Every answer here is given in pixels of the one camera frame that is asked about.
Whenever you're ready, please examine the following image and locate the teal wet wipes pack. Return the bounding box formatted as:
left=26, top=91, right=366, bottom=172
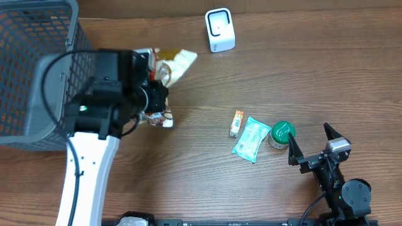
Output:
left=232, top=117, right=271, bottom=163

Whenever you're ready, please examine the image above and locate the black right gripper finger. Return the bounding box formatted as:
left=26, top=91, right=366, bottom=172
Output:
left=323, top=122, right=343, bottom=141
left=288, top=132, right=304, bottom=166

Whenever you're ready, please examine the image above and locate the green lid jar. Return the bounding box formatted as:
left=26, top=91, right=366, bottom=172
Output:
left=268, top=121, right=296, bottom=149

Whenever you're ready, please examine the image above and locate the grey plastic basket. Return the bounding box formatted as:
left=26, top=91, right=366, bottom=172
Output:
left=1, top=0, right=96, bottom=151

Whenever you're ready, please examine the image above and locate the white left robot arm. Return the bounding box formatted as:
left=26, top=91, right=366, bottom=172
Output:
left=56, top=48, right=168, bottom=225

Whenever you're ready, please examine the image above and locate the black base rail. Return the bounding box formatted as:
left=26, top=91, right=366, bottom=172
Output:
left=101, top=218, right=379, bottom=226

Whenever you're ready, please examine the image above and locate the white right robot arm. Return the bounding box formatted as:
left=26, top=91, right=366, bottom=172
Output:
left=288, top=123, right=378, bottom=225

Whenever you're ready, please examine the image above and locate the orange Kleenex tissue pack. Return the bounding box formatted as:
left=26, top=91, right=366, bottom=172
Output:
left=229, top=110, right=244, bottom=137

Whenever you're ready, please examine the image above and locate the beige snack bag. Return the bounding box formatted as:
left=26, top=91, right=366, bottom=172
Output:
left=135, top=48, right=198, bottom=128

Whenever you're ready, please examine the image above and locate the white barcode scanner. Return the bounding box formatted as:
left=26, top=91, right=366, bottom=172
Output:
left=205, top=8, right=236, bottom=53

